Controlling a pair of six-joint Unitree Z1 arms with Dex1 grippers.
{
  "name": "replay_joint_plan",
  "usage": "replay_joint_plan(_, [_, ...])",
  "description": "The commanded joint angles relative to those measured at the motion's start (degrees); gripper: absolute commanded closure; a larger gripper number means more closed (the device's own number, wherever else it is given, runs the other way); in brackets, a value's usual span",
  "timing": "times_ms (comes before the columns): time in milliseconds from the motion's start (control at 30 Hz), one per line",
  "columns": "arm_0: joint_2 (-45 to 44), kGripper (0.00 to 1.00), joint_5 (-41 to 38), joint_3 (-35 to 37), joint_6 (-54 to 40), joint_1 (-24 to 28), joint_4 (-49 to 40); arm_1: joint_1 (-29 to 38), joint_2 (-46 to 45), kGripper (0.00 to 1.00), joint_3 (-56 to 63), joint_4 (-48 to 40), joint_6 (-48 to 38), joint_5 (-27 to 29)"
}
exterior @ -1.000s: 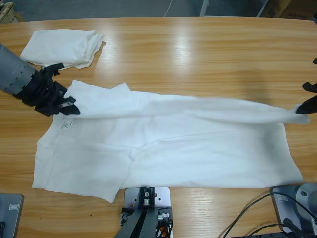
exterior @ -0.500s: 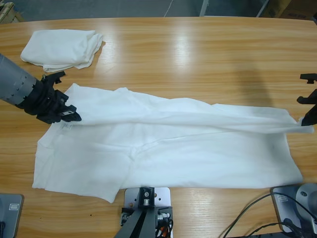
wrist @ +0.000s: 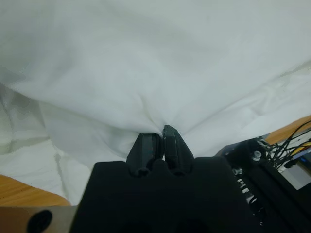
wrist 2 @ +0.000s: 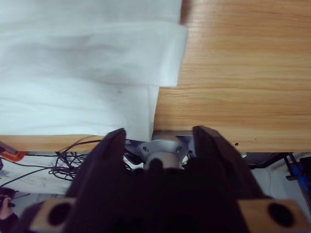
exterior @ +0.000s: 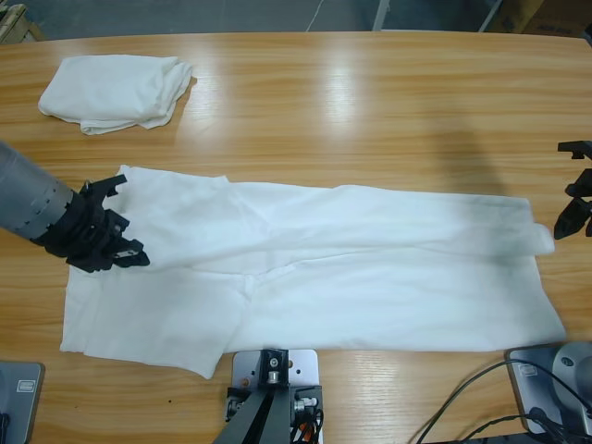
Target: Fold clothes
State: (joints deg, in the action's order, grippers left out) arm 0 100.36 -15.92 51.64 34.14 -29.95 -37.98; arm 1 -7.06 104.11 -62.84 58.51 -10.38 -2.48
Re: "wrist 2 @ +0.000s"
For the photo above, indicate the blue and black clamp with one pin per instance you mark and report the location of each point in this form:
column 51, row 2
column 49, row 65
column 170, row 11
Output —
column 297, row 170

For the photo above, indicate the orange clamp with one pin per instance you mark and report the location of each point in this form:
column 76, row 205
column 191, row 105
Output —
column 14, row 155

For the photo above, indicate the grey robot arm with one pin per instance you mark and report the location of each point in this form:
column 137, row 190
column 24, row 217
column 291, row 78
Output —
column 158, row 148

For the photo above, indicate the bystander in dark clothes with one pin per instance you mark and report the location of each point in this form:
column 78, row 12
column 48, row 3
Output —
column 7, row 211

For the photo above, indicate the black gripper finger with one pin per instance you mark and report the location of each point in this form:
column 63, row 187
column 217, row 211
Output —
column 102, row 160
column 223, row 157

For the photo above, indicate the white t-shirt with black print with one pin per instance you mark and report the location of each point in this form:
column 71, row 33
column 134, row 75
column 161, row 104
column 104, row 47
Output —
column 73, row 72

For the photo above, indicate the black table frame bar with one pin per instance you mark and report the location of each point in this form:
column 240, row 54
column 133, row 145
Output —
column 267, row 162

